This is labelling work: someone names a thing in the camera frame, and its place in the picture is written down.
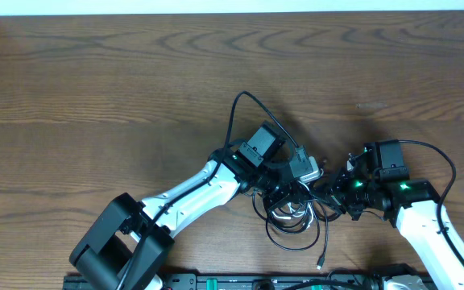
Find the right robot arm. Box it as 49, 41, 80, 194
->
313, 139, 464, 289

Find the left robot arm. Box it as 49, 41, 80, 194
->
69, 122, 322, 289

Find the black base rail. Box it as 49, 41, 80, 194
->
62, 272, 382, 290

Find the white cable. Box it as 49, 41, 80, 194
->
270, 183, 316, 222

